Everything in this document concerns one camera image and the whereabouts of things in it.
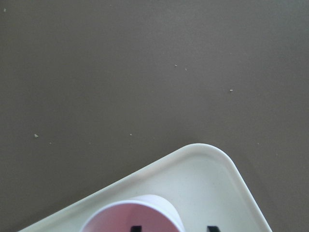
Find pink cup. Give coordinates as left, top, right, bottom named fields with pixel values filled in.
left=80, top=194, right=185, bottom=232

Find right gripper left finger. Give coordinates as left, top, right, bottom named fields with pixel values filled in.
left=130, top=225, right=142, bottom=232

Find white tray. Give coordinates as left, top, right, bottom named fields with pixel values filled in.
left=25, top=144, right=271, bottom=232

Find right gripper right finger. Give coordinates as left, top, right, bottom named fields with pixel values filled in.
left=206, top=226, right=220, bottom=232

